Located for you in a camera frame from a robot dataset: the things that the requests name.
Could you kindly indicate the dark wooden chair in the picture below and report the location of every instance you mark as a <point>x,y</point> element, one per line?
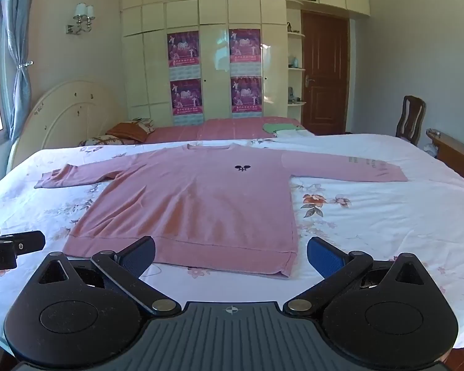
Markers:
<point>410,121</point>

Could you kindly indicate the curtain tieback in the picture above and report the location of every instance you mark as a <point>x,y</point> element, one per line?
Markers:
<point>24,65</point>

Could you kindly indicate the pink bedspread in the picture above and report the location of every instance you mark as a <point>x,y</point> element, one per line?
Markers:
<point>216,129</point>

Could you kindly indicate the white brown patterned pillow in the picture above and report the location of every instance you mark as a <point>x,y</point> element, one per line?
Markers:
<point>100,140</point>

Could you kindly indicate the cream rounded headboard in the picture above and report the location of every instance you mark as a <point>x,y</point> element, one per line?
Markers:
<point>69,116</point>

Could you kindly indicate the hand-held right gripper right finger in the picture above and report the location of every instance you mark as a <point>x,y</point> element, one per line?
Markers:
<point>324,258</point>

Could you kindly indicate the white floral bedsheet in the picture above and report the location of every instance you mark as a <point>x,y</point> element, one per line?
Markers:
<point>371,232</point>

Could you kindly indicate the brown wooden cabinet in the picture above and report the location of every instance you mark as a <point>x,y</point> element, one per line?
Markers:
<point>454,154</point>

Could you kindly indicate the green folded cloth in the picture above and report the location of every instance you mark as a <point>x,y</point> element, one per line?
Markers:
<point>280,127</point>

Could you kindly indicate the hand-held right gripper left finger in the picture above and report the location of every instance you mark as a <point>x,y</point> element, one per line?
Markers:
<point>137,257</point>

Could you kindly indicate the orange striped pillow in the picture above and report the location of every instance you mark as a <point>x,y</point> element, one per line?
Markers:
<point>127,131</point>

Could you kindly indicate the purple wall poster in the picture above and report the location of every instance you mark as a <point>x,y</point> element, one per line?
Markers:
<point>245,46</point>
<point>186,98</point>
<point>183,48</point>
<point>246,94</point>

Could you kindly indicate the small floral pillow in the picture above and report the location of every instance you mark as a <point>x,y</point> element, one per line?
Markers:
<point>145,123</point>

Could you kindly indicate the cream corner shelves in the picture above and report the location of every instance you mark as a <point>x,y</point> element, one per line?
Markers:
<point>296,67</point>

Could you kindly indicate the wall lamp with white shades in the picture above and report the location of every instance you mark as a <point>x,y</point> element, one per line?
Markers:
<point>83,13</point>

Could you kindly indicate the cream panelled wardrobe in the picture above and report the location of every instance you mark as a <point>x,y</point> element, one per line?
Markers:
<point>212,19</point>

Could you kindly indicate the pink long-sleeve sweater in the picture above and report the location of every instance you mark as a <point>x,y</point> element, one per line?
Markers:
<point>201,201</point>

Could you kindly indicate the brown wooden door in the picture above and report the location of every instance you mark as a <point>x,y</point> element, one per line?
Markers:
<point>326,69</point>

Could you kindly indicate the blue curtain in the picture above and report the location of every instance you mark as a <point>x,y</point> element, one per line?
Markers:
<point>17,27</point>

